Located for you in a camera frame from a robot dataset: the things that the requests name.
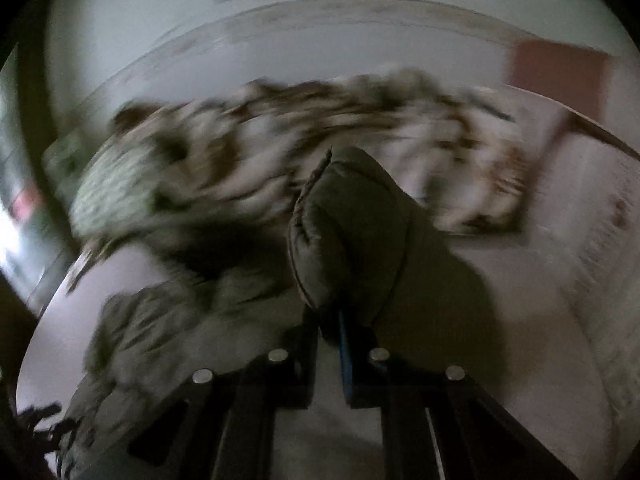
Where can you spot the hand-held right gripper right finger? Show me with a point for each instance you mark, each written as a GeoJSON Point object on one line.
{"type": "Point", "coordinates": [350, 360]}

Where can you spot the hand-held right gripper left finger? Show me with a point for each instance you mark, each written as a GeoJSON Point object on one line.
{"type": "Point", "coordinates": [306, 375]}

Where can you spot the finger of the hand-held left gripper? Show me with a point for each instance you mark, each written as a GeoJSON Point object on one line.
{"type": "Point", "coordinates": [37, 417]}

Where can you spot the olive green puffer jacket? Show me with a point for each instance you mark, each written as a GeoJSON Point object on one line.
{"type": "Point", "coordinates": [360, 240]}

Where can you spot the bed with white sheet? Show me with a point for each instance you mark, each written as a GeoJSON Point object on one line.
{"type": "Point", "coordinates": [530, 290]}

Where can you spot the green patterned pillow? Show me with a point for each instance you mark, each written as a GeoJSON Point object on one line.
{"type": "Point", "coordinates": [110, 195]}

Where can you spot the leaf print blanket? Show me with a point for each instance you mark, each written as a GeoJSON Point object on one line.
{"type": "Point", "coordinates": [310, 125]}

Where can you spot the striped patterned cushion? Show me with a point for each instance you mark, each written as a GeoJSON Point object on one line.
{"type": "Point", "coordinates": [607, 240]}

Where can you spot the reddish brown headboard panel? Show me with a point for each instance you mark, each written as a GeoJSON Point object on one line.
{"type": "Point", "coordinates": [555, 80]}

